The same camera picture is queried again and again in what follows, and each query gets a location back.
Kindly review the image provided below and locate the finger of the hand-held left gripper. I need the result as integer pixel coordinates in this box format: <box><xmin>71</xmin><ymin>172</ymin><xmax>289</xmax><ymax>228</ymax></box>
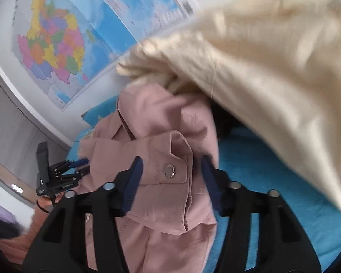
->
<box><xmin>49</xmin><ymin>158</ymin><xmax>89</xmax><ymax>174</ymax></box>
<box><xmin>55</xmin><ymin>166</ymin><xmax>91</xmax><ymax>183</ymax></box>

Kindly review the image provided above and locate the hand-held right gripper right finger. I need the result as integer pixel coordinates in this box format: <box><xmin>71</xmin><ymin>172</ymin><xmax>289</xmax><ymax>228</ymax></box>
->
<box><xmin>202</xmin><ymin>155</ymin><xmax>321</xmax><ymax>273</ymax></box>

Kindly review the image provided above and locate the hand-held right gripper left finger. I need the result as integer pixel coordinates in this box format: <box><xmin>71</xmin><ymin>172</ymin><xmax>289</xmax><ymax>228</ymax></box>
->
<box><xmin>22</xmin><ymin>156</ymin><xmax>144</xmax><ymax>273</ymax></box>

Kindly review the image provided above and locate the pink jacket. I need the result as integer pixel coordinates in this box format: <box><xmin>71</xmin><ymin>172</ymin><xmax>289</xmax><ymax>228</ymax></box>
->
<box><xmin>78</xmin><ymin>84</ymin><xmax>221</xmax><ymax>273</ymax></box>

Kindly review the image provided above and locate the blue floral bed sheet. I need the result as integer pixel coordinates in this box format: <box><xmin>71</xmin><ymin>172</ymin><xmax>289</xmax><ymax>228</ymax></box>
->
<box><xmin>65</xmin><ymin>94</ymin><xmax>341</xmax><ymax>273</ymax></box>

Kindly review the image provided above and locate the grey wooden door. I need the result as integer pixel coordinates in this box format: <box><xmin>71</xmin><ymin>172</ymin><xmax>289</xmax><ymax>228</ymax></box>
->
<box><xmin>0</xmin><ymin>63</ymin><xmax>71</xmax><ymax>182</ymax></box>

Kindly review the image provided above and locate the purple cloth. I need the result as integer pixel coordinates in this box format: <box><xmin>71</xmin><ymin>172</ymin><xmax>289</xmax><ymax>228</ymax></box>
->
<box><xmin>0</xmin><ymin>199</ymin><xmax>16</xmax><ymax>225</ymax></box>

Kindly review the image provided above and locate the black garment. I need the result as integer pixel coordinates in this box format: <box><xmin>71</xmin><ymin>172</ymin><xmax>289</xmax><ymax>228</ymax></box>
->
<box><xmin>209</xmin><ymin>99</ymin><xmax>242</xmax><ymax>138</ymax></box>

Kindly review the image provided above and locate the cream garment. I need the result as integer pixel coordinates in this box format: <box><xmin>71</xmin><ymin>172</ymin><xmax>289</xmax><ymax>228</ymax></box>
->
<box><xmin>116</xmin><ymin>0</ymin><xmax>341</xmax><ymax>214</ymax></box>

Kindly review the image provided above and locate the colourful wall map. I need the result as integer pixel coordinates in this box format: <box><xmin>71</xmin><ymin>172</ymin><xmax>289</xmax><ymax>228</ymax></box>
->
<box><xmin>11</xmin><ymin>0</ymin><xmax>201</xmax><ymax>111</ymax></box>

